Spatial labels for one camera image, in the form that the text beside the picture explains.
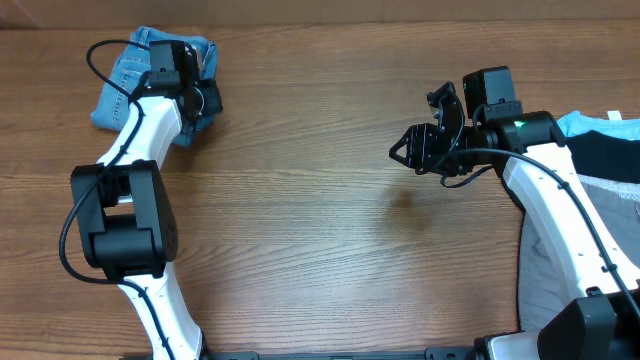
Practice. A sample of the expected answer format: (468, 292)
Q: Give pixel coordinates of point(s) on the light blue garment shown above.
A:
(614, 125)

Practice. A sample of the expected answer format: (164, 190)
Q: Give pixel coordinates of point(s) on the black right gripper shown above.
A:
(421, 141)

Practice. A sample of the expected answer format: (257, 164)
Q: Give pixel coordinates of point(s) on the grey garment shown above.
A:
(539, 293)

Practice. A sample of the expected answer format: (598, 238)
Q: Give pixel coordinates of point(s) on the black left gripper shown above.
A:
(214, 103)

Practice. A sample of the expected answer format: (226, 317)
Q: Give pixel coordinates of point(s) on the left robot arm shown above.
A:
(121, 230)

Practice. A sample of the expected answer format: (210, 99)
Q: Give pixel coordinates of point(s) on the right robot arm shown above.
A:
(486, 128)

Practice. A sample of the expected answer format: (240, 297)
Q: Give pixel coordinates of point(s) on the light blue denim jeans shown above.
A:
(112, 110)

